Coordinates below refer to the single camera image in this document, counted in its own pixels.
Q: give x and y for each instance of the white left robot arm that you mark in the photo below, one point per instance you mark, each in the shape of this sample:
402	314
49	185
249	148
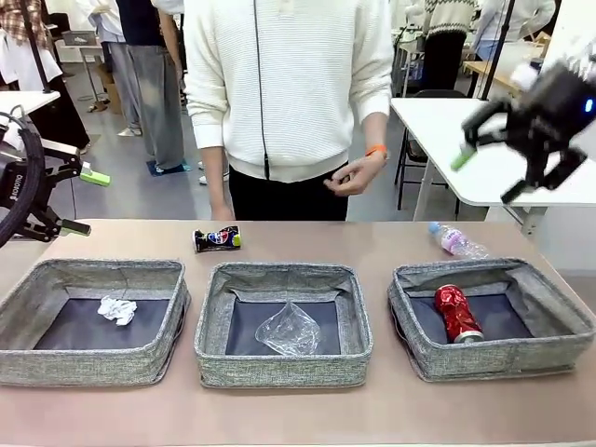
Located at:
9	137

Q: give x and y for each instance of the person's right forearm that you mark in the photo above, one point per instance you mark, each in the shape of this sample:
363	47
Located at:
214	177

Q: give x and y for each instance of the bystander in patterned knit sweater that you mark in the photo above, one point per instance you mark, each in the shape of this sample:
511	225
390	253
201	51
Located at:
449	42

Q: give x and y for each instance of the wooden workbench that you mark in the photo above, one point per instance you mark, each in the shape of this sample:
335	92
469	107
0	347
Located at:
493	74

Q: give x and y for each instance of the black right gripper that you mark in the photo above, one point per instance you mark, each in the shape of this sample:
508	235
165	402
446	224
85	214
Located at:
551	112

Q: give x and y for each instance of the black trousers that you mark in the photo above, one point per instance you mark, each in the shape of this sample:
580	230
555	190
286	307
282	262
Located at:
288	200

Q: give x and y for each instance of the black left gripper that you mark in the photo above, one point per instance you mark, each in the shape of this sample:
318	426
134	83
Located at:
16	186

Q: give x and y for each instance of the bystander in light blue shirt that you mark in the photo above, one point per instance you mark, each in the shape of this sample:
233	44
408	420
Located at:
493	28

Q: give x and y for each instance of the white paper ball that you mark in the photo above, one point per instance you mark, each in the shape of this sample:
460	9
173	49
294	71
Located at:
117	309

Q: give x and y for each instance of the bystander in grey wide trousers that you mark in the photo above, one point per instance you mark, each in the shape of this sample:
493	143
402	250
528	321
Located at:
158	102

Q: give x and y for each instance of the grey fabric basket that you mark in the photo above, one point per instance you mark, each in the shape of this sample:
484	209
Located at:
489	358
279	368
28	363

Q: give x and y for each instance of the person's left hand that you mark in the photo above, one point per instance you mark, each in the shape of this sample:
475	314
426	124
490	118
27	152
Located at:
358	179

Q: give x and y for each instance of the clear plastic water bottle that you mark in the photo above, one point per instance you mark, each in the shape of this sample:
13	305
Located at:
456	242

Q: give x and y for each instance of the crushed clear plastic container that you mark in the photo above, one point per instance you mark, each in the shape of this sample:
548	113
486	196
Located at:
291	330

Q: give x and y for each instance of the white height-adjustable desk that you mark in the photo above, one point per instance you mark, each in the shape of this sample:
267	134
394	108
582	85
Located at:
37	100

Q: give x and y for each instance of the person's left forearm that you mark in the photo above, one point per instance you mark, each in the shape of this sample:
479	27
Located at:
376	132

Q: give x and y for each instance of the blue floor mat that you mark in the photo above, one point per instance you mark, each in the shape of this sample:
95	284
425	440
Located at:
184	166

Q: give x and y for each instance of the grey shoebox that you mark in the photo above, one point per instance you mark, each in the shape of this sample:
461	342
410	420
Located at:
81	39

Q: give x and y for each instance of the person in white sweater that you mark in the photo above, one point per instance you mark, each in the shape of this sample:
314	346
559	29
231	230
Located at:
302	93

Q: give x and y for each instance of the crushed red cola can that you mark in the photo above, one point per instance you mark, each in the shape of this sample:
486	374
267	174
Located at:
456	312

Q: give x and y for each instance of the crushed blue Pepsi can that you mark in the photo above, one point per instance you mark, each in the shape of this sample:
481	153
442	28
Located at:
216	239

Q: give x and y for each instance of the person's right hand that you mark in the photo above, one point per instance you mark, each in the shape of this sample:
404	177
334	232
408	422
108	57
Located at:
222	213

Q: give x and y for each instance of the bystander in white coat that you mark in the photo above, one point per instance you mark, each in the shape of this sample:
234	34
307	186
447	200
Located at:
65	121

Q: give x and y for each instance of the orange wristwatch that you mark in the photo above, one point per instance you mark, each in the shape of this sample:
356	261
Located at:
377	150

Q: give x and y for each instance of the thin black pole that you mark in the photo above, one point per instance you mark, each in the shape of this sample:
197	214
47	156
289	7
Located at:
41	70
499	46

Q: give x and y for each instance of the brown cardboard box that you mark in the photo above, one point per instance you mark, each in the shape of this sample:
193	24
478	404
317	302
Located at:
114	93

